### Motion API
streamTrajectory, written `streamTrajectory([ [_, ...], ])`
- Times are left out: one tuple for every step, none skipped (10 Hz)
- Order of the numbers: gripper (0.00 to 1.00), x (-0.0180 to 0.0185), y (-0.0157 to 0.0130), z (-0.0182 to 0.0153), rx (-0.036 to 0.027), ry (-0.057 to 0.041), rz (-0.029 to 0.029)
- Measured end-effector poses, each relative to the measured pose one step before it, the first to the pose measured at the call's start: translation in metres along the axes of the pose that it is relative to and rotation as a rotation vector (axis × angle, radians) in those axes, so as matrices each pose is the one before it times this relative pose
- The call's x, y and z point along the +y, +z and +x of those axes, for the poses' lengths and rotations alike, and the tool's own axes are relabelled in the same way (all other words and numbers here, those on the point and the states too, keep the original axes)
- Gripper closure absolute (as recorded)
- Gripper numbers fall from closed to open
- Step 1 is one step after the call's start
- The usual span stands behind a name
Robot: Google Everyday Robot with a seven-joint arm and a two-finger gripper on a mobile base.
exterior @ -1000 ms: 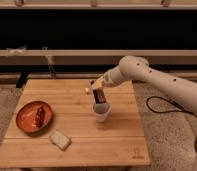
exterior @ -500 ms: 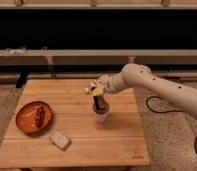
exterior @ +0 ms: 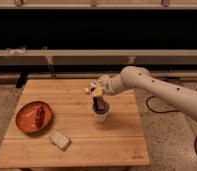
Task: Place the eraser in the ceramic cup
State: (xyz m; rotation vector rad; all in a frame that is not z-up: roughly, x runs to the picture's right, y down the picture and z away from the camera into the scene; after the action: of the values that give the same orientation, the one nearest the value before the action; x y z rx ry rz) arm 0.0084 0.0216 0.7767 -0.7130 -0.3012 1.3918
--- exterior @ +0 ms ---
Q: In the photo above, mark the white plastic bottle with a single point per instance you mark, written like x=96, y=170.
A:
x=91, y=89

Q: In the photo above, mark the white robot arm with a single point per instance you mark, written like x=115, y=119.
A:
x=181, y=98

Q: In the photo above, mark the wooden table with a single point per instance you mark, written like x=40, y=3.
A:
x=118, y=141

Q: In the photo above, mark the white sponge block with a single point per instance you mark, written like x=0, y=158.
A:
x=60, y=140

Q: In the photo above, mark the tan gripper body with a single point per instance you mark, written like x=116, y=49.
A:
x=98, y=91

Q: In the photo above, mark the white ceramic cup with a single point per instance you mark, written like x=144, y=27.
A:
x=100, y=116

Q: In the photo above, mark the orange round plate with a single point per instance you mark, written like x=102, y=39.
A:
x=25, y=117

